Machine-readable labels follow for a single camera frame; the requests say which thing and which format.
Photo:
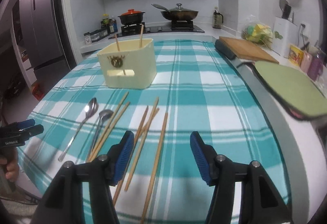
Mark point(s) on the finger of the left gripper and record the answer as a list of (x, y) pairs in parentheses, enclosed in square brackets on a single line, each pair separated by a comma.
[(31, 131), (21, 125)]

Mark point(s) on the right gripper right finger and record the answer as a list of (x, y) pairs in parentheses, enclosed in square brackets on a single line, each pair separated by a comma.
[(261, 201)]

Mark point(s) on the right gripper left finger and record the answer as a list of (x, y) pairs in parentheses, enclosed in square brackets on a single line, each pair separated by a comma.
[(63, 199)]

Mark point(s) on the wooden chopstick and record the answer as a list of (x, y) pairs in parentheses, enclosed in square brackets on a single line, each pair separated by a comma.
[(138, 153), (107, 133), (149, 122), (154, 169), (107, 126), (120, 183)]

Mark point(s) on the steel spoon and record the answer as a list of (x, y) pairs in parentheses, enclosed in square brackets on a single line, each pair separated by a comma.
[(104, 115), (90, 109)]

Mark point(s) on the person's left hand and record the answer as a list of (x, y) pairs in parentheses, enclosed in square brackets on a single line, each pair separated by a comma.
[(9, 158)]

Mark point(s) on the red box on floor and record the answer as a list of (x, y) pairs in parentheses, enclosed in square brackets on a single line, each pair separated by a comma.
[(37, 91)]

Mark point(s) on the silver refrigerator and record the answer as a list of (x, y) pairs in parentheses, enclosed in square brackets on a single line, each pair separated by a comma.
[(46, 40)]

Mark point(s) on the spice jar rack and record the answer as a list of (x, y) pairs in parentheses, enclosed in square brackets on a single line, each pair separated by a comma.
[(95, 36)]

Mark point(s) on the green pot holder mat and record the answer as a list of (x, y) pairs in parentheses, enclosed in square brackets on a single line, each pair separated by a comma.
[(295, 91)]

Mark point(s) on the cream utensil holder box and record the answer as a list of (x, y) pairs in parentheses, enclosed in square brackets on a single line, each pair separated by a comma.
[(132, 67)]

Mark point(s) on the chopstick in box left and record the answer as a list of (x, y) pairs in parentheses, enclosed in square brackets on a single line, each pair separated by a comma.
[(117, 43)]

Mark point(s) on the chopstick in box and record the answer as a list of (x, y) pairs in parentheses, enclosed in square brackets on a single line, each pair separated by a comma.
[(141, 35), (117, 43)]

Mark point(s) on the teal plaid tablecloth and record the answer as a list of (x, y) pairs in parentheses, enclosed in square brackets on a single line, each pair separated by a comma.
[(200, 92)]

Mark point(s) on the sauce bottles group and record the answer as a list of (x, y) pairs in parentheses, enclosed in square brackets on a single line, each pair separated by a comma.
[(110, 24)]

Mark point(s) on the yellow snack packet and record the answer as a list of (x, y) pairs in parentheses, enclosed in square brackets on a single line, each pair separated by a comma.
[(295, 55)]

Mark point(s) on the black pot orange lid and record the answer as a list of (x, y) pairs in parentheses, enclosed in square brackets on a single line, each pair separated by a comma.
[(131, 17)]

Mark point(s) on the chopstick in box right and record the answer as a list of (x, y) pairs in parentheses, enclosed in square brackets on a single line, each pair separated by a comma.
[(141, 35)]

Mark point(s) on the wooden cutting board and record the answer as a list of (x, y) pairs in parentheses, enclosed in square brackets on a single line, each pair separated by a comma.
[(246, 50)]

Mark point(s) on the plastic bag of sponges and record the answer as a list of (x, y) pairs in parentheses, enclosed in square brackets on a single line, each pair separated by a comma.
[(256, 32)]

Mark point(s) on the white knife block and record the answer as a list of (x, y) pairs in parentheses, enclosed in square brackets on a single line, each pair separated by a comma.
[(284, 31)]

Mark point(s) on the black gas stove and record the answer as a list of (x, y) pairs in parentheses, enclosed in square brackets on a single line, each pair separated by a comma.
[(173, 26)]

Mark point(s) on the olive water jug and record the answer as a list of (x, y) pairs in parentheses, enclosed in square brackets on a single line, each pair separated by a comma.
[(217, 20)]

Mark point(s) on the black wok glass lid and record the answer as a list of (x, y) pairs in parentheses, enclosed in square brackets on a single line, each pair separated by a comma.
[(176, 14)]

